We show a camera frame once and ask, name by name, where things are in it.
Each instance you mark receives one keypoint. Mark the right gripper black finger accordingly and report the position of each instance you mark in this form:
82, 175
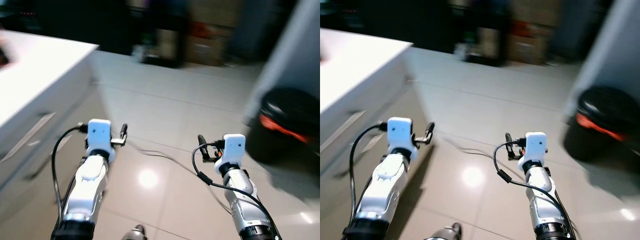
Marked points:
201, 147
508, 142

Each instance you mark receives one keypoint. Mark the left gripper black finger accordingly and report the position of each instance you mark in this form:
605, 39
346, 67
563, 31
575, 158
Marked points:
429, 131
124, 132

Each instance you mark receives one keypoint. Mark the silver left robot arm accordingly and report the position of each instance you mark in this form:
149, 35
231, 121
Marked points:
385, 190
90, 190

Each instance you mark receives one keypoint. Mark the white counter cabinet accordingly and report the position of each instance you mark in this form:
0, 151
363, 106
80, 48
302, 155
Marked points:
380, 105
65, 110

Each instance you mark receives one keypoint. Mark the black round bin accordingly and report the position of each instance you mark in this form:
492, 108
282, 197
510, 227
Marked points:
290, 107
605, 105

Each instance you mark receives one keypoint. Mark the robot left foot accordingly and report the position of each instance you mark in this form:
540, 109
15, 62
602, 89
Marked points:
447, 232
135, 233

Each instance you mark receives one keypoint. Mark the brown cardboard box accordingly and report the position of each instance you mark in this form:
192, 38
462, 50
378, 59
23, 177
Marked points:
527, 50
207, 50

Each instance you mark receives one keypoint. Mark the black shelf unit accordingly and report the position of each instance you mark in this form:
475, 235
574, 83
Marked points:
162, 40
480, 40

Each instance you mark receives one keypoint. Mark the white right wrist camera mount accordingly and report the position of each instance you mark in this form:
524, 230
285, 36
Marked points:
534, 145
233, 147

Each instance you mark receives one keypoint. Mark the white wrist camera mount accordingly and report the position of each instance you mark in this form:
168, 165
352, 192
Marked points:
400, 131
99, 132
534, 145
233, 147

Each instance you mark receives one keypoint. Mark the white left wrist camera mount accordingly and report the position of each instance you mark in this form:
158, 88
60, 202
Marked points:
400, 131
99, 132

